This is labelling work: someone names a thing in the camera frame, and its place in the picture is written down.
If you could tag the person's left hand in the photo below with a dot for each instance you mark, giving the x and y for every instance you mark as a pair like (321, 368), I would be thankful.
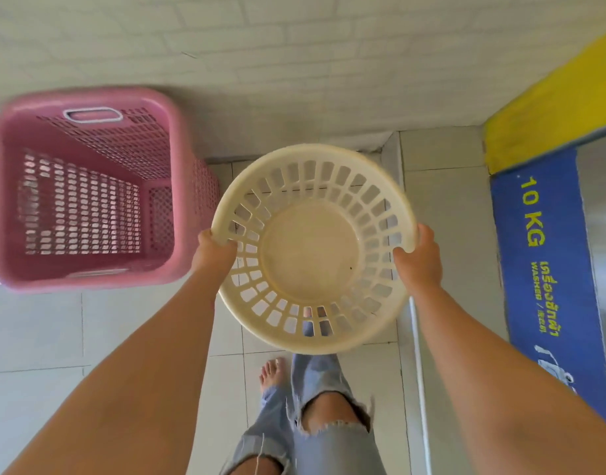
(211, 257)

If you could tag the person's right hand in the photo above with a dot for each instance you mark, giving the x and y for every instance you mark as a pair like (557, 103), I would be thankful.
(421, 264)

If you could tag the person's left thumb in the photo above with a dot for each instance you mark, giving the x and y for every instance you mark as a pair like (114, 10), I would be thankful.
(207, 237)

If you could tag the person's right thumb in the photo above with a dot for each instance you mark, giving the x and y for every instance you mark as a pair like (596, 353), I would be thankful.
(424, 236)

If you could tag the round cream plastic basket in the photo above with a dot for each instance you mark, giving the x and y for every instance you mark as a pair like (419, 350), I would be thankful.
(313, 249)

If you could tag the person's right forearm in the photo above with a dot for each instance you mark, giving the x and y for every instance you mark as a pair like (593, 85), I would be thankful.
(506, 390)

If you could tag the person's left forearm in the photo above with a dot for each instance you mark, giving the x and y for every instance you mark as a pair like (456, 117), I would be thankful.
(130, 375)

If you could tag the pink plastic laundry basket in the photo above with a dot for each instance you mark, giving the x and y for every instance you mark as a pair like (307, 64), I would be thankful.
(93, 187)

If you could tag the blue and yellow washing machine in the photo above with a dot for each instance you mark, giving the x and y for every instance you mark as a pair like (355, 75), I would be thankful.
(555, 232)

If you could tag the white pipe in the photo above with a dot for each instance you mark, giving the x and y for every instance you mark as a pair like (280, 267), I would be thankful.
(419, 385)

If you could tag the person's bare foot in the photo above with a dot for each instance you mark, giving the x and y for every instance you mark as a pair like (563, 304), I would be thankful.
(272, 373)

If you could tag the person's ripped blue jeans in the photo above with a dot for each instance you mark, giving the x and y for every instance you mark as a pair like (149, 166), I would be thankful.
(313, 415)

